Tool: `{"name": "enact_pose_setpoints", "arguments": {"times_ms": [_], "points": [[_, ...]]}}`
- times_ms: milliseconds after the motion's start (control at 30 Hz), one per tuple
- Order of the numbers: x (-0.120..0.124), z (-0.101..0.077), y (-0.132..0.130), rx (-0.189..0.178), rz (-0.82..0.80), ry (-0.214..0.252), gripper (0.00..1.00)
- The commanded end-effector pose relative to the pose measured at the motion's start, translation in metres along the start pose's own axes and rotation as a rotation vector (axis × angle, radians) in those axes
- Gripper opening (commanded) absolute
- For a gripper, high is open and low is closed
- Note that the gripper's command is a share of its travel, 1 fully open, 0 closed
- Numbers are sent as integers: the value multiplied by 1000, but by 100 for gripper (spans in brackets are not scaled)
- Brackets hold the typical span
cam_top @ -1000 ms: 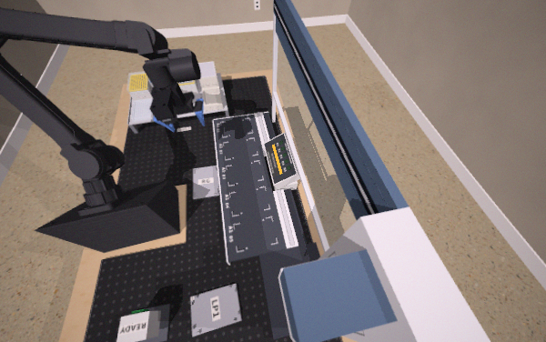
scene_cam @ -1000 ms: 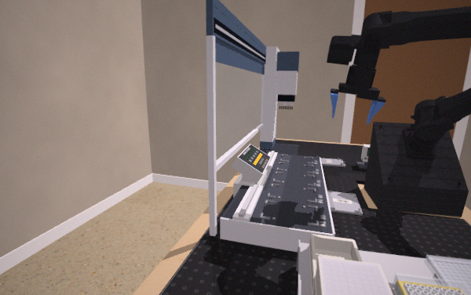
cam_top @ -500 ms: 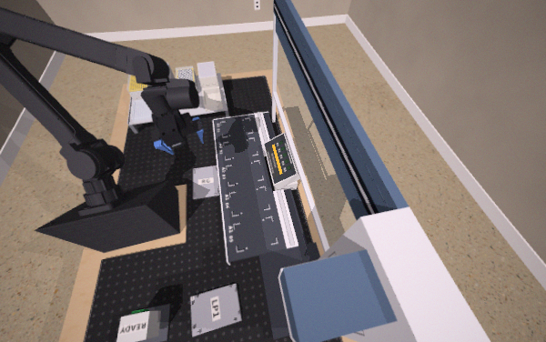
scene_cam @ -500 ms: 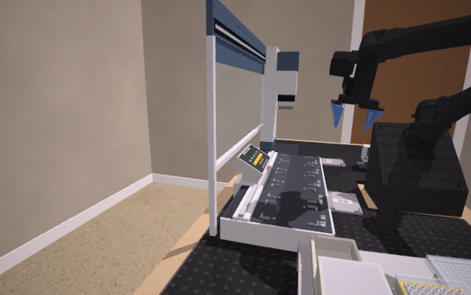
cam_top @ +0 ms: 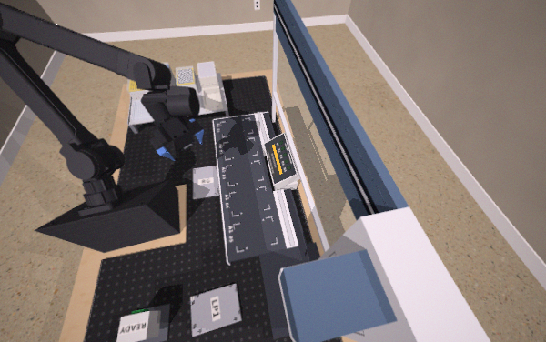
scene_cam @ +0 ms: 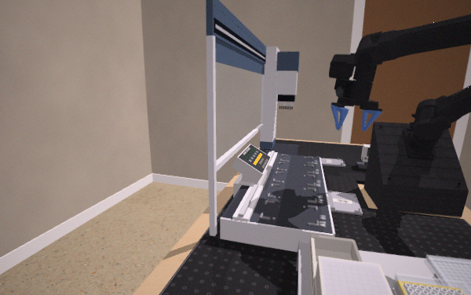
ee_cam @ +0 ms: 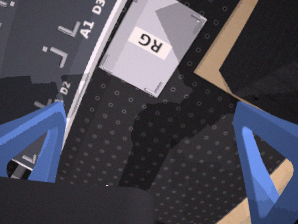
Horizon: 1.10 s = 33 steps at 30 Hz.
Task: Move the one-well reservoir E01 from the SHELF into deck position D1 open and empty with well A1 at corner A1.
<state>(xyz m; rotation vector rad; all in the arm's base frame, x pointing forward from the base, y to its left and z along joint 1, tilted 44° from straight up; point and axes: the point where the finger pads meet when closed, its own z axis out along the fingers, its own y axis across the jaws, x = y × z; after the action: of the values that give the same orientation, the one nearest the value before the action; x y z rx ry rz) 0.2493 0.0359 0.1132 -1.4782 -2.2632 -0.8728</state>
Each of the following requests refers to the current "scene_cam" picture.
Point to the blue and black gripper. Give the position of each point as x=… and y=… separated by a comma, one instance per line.
x=359, y=96

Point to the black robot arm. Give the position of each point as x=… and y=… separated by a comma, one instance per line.
x=421, y=138

